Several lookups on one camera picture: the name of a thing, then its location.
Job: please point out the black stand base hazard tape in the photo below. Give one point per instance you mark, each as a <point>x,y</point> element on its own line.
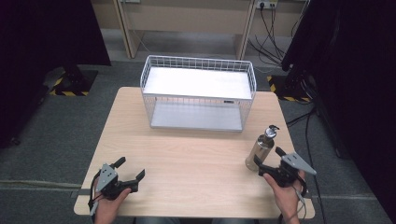
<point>73,82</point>
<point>291,87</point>

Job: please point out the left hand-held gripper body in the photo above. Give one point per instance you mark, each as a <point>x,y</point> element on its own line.
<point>107,179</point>

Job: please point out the white wall power socket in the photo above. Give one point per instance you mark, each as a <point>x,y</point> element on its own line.
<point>267,3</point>

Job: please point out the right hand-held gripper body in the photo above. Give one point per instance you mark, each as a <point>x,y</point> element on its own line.
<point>289,169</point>

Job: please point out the person's left hand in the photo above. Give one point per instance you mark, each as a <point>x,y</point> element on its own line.
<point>109,208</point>

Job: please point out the glass pump bottle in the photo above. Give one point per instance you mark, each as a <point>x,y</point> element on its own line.
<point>260,152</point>

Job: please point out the black curtain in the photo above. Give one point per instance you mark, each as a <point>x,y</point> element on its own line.
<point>37,62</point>
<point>358,77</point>

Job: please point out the person's right hand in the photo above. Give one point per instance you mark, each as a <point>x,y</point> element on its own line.
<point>288,199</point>

